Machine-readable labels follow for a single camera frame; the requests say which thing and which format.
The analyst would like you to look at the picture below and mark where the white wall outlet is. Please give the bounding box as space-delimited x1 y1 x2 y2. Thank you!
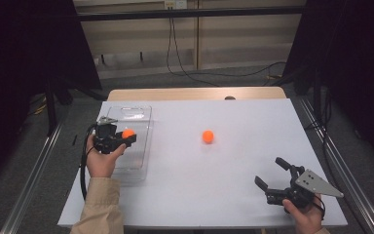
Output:
164 0 189 11

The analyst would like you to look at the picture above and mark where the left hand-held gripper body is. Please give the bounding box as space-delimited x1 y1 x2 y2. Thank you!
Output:
92 116 134 155

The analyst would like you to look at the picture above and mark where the black floor cable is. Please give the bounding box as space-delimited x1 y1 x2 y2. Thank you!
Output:
305 87 336 183

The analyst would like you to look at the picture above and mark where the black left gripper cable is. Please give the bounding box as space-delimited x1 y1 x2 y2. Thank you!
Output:
79 122 99 201

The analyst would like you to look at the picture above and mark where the person's right hand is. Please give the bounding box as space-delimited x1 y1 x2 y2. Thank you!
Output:
281 194 326 234

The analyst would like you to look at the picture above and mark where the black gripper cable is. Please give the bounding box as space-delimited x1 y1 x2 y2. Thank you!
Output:
311 194 326 224
79 122 99 201

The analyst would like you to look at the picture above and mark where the black curtain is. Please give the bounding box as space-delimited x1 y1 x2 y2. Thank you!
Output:
283 0 374 174
0 0 102 189

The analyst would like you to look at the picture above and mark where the metal floor rail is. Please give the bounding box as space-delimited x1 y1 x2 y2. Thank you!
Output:
0 119 64 234
297 97 374 234

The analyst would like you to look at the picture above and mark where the black horizontal bar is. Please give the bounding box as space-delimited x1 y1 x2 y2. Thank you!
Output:
76 5 307 22

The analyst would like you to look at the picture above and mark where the wooden table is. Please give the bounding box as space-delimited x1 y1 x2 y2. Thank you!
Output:
106 86 287 102

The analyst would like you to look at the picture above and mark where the person's left hand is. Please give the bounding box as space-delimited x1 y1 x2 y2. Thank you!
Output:
86 134 128 179

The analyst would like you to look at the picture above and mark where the clear plastic tray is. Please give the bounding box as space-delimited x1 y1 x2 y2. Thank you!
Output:
92 105 155 183

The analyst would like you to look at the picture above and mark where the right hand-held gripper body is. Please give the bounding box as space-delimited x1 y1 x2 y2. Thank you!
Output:
264 165 345 211

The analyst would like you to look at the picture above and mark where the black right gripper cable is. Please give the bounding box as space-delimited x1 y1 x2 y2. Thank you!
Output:
311 194 326 224

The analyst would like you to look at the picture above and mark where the black hanging cable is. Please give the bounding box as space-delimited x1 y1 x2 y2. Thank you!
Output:
166 18 220 88
169 18 287 79

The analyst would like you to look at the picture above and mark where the yellow cable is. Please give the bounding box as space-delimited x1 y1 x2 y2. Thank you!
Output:
31 97 49 117

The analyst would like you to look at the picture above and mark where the white table cover board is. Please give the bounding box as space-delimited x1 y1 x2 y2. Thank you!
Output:
57 98 349 228

